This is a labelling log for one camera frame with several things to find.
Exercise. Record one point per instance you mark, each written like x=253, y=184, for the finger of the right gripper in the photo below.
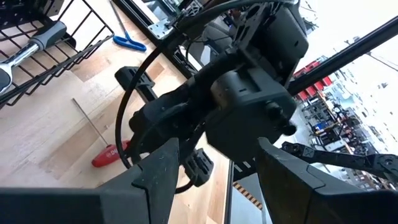
x=199, y=168
x=136, y=81

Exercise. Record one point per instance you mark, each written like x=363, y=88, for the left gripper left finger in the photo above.
x=140, y=196

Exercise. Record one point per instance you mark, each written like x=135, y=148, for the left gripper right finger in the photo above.
x=295, y=196

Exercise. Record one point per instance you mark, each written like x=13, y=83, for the chrome ratchet wrench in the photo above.
x=46, y=35

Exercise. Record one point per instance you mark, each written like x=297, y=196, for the red storage bins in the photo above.
x=318, y=85

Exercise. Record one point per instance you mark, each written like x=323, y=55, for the silver frame bracket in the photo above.
x=161, y=28

